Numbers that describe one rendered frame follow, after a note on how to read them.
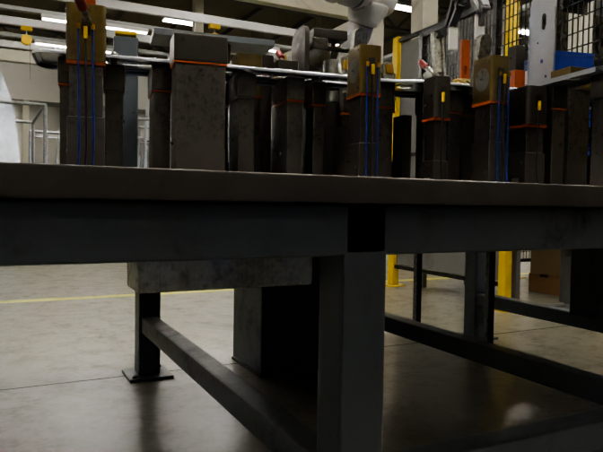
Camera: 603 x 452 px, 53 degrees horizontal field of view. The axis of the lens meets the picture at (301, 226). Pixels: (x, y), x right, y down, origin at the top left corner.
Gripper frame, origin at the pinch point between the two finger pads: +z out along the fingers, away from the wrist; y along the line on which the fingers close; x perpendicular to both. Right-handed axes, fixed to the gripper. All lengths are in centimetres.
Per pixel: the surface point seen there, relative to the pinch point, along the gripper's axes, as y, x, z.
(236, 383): 17, -72, 91
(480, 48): 17.7, -7.0, 7.0
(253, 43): -27, -58, 0
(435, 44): -14.7, -1.4, -2.6
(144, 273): 50, -96, 61
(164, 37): -29, -85, 0
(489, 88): 24.0, -8.5, 18.6
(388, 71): -14.3, -18.2, 7.3
